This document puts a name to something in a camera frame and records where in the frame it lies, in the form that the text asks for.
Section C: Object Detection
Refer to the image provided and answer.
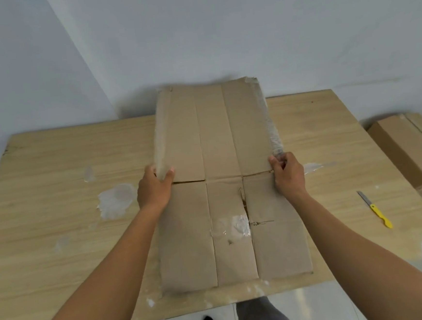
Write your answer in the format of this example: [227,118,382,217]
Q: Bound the person's left hand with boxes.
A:
[135,162,179,214]

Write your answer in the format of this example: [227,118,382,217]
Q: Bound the person's right hand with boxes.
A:
[267,150,309,205]

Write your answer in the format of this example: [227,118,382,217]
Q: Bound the brown cardboard box yellow sides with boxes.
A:
[145,72,315,296]

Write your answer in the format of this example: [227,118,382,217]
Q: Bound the yellow utility knife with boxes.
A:
[356,188,394,231]

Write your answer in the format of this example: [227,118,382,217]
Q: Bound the person's left forearm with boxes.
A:
[18,204,173,320]

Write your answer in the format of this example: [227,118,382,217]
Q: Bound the person's right forearm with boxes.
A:
[288,180,422,320]

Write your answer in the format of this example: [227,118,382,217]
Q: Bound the person's grey trousers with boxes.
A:
[218,294,296,320]

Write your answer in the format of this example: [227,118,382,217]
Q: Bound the light wooden table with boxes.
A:
[0,82,422,320]

